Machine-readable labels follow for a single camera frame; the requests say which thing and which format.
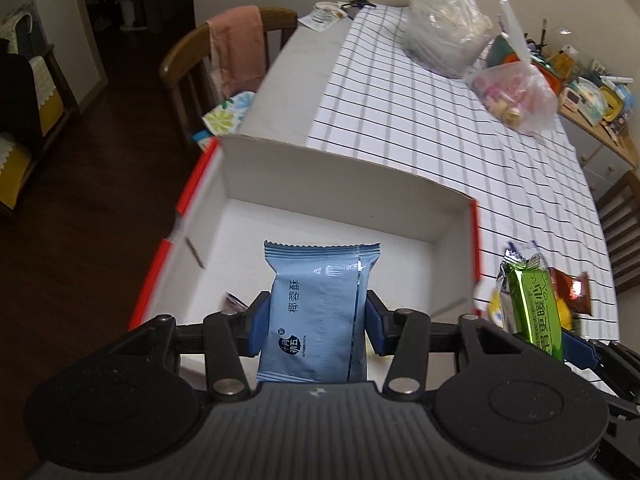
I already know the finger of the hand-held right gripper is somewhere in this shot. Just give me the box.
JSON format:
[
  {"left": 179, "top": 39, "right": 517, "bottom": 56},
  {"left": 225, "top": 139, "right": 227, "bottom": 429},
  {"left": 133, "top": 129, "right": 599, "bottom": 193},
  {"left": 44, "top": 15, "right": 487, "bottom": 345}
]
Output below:
[{"left": 564, "top": 332, "right": 640, "bottom": 401}]

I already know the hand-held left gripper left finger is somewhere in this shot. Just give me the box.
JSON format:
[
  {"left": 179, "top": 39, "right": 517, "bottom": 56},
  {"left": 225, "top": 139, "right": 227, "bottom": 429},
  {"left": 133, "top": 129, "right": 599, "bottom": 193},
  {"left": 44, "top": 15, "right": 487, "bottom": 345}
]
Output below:
[{"left": 131, "top": 291, "right": 272, "bottom": 401}]

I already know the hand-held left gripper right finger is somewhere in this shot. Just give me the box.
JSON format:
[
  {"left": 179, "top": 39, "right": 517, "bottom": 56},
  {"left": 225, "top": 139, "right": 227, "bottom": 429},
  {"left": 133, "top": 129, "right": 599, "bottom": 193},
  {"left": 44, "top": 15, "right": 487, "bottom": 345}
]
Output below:
[{"left": 366, "top": 290, "right": 521, "bottom": 395}]

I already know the yellow snack packet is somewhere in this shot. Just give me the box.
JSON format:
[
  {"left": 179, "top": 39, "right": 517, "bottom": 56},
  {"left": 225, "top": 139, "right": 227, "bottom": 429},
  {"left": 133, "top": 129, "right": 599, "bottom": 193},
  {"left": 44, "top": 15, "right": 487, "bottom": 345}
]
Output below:
[{"left": 486, "top": 285, "right": 574, "bottom": 335}]

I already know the light blue snack packet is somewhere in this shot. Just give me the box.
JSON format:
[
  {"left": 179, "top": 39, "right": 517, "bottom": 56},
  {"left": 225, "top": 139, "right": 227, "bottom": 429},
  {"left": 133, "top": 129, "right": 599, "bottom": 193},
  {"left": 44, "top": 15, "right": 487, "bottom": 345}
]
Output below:
[{"left": 256, "top": 240, "right": 381, "bottom": 386}]

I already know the green snack packet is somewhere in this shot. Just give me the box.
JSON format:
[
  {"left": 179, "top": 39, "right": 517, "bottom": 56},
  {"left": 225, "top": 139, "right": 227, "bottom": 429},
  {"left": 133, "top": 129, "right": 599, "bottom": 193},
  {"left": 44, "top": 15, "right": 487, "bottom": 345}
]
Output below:
[{"left": 496, "top": 241, "right": 567, "bottom": 362}]

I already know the red and white cardboard box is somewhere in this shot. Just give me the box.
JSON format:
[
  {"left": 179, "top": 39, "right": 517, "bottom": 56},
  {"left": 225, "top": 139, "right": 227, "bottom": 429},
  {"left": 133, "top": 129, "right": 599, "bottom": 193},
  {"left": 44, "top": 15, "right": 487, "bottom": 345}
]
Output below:
[{"left": 127, "top": 134, "right": 482, "bottom": 392}]

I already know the brown snack packet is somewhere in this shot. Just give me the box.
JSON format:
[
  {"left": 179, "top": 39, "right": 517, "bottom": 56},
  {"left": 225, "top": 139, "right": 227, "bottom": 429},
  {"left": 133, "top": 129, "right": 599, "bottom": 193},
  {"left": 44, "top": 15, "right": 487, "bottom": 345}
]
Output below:
[{"left": 547, "top": 267, "right": 592, "bottom": 317}]

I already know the wooden slatted chair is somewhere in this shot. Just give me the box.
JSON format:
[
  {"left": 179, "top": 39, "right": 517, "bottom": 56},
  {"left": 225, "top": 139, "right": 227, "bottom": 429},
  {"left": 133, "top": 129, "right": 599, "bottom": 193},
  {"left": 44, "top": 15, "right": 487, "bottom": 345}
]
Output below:
[{"left": 596, "top": 170, "right": 640, "bottom": 292}]

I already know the checked white tablecloth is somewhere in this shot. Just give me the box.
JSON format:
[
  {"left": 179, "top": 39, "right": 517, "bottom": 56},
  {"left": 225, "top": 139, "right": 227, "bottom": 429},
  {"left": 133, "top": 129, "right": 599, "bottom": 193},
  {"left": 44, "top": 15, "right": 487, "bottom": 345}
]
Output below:
[{"left": 305, "top": 4, "right": 621, "bottom": 342}]

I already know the wooden side cabinet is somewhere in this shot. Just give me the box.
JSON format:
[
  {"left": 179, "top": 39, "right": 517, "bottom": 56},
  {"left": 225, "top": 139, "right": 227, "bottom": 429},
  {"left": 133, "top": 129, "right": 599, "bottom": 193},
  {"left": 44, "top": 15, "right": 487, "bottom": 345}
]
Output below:
[{"left": 556, "top": 102, "right": 640, "bottom": 197}]

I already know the floral seat cushion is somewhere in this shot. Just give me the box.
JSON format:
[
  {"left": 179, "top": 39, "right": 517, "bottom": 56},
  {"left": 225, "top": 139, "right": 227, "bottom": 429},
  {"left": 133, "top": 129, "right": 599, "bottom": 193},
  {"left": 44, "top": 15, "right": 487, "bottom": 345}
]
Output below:
[{"left": 192, "top": 91, "right": 256, "bottom": 153}]

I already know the small plastic bag of sweets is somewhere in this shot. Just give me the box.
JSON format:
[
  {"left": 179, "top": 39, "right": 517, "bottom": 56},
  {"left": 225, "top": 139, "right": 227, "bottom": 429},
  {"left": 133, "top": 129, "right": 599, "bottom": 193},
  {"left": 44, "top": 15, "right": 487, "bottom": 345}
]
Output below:
[{"left": 464, "top": 0, "right": 559, "bottom": 134}]

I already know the pink towel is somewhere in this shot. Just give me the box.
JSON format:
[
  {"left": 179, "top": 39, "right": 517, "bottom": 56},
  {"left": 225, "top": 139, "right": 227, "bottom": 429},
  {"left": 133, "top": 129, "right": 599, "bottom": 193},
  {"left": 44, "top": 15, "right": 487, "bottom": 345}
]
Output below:
[{"left": 207, "top": 5, "right": 265, "bottom": 99}]

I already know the gold green packet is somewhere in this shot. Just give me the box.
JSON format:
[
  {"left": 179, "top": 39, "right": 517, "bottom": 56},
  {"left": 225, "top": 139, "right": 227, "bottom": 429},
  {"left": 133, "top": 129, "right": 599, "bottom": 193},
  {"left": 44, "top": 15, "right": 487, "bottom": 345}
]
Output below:
[{"left": 546, "top": 46, "right": 581, "bottom": 82}]

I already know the teal and orange container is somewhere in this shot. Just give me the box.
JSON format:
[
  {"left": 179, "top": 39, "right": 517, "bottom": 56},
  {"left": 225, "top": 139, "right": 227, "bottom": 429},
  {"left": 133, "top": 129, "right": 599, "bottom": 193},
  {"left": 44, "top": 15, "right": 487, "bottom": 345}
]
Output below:
[{"left": 486, "top": 34, "right": 523, "bottom": 69}]

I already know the large clear plastic bag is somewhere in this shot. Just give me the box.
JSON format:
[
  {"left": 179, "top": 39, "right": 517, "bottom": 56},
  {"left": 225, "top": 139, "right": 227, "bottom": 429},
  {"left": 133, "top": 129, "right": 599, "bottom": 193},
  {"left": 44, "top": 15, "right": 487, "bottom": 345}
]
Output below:
[{"left": 401, "top": 0, "right": 494, "bottom": 79}]

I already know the white paper packet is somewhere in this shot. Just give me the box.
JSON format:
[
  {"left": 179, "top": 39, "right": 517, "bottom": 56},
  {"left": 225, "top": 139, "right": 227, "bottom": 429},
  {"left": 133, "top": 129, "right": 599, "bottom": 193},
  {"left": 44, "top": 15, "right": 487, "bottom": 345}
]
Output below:
[{"left": 297, "top": 2, "right": 352, "bottom": 32}]

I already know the armchair with yellow cushion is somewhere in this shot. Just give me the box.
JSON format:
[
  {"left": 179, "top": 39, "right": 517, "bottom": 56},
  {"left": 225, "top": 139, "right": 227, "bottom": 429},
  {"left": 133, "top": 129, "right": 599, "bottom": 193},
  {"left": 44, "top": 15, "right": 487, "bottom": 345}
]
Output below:
[{"left": 0, "top": 4, "right": 82, "bottom": 218}]

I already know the white waste bin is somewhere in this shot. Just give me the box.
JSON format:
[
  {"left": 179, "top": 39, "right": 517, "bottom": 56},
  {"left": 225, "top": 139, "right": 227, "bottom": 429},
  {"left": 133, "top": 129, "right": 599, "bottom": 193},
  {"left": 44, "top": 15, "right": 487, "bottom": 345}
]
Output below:
[{"left": 117, "top": 0, "right": 140, "bottom": 29}]

